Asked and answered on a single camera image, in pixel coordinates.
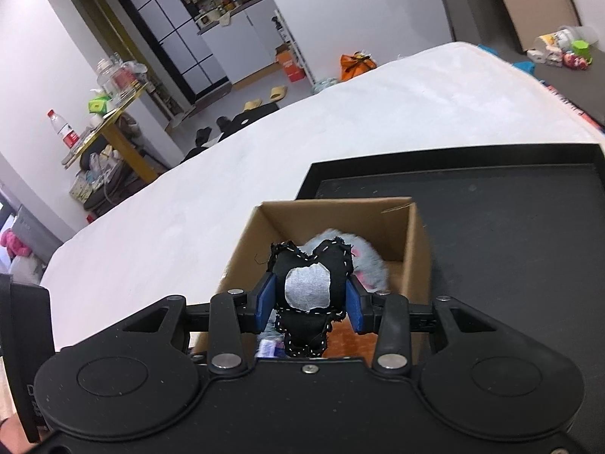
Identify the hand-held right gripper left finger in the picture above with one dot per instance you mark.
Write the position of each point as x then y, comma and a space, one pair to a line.
266, 302

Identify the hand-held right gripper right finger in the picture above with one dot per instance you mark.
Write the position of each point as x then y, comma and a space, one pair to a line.
354, 305

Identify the grey plush toy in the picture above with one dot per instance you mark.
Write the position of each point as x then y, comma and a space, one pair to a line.
371, 265

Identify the black heart-shaped fabric pouch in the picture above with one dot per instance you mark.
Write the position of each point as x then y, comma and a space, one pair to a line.
307, 288

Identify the colourful printed packet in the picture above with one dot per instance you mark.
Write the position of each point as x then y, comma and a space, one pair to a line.
269, 347

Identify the brown cardboard box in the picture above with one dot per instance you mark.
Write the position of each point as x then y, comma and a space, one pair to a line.
416, 255

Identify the black tray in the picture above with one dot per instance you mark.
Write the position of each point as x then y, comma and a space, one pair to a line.
510, 246

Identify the person's left forearm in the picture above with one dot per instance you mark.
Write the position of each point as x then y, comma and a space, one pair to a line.
12, 437

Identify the pink plush toy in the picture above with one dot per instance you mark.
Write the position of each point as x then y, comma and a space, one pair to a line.
14, 243

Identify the grey upholstered chair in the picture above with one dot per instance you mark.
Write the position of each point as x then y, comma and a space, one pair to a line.
40, 236

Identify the pile of packaged goods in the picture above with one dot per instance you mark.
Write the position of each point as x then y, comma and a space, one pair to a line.
101, 184

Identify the black shoe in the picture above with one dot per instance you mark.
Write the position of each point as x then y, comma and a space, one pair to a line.
223, 123
203, 137

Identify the black bag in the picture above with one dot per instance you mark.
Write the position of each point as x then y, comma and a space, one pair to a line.
248, 120

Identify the yellow slipper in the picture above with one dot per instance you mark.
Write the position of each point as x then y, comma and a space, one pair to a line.
252, 105
278, 93

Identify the red-labelled water bottle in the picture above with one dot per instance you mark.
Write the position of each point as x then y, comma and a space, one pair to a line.
66, 132

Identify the yellow wooden table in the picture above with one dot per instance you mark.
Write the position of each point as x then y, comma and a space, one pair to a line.
127, 146

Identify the pale green plastic bag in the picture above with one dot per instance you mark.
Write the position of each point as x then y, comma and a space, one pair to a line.
326, 85

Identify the green tissue box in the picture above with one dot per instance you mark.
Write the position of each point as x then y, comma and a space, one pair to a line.
98, 105

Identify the orange carton box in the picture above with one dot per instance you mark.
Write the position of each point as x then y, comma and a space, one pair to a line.
290, 66

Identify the orange bag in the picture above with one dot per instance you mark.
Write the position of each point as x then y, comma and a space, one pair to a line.
358, 67

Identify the white metal rack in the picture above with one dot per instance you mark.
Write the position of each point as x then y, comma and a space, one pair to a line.
298, 52

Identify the white kitchen cabinet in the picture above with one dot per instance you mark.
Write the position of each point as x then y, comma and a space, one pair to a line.
246, 42

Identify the glass jar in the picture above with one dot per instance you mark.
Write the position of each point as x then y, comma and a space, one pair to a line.
109, 78

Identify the black-framed glass door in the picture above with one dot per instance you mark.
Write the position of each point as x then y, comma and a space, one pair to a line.
175, 33

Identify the teal cloth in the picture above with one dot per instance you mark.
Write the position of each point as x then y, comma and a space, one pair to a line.
525, 67

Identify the colourful printed sheet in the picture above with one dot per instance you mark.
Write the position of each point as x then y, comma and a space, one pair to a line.
574, 108

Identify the small white box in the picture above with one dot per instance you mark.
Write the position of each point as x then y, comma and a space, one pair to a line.
537, 56

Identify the grey padded bench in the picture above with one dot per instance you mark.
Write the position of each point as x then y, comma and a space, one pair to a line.
576, 90

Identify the pink toys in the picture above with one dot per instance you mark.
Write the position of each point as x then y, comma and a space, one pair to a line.
577, 61

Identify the green toy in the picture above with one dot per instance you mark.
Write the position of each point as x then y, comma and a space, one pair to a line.
581, 48

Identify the wooden board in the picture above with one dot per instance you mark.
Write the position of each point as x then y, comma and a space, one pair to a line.
534, 0

